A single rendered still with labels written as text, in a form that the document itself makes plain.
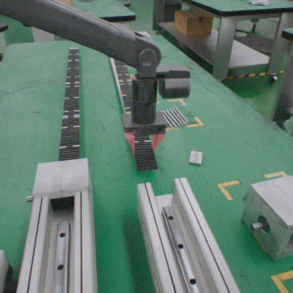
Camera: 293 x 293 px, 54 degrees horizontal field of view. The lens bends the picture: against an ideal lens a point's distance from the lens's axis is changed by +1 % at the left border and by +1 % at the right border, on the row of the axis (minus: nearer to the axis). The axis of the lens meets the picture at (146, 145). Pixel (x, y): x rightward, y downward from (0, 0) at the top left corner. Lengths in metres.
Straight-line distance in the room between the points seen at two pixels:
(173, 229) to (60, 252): 0.19
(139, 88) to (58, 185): 0.26
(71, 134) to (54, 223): 0.32
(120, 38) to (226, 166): 0.41
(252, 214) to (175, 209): 0.15
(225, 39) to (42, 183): 2.66
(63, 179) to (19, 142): 0.35
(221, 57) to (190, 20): 1.35
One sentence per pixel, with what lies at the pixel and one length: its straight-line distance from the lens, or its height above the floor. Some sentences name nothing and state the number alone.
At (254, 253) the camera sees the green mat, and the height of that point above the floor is 0.78.
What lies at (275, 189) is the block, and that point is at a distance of 0.57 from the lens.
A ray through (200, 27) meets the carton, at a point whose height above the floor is 0.33.
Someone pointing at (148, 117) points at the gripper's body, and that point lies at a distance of 0.65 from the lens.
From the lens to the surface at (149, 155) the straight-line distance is 0.71.
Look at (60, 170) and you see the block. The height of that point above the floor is 0.87.
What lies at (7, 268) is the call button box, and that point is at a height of 0.81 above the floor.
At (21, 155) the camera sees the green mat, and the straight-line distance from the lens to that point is 0.83.
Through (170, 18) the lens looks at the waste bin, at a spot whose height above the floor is 0.22.
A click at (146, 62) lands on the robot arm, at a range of 0.58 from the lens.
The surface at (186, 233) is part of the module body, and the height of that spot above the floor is 0.82.
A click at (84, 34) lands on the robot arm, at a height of 1.10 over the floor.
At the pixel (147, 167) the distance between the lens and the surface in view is 0.68.
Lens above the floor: 1.24
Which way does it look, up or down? 35 degrees down
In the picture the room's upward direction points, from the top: straight up
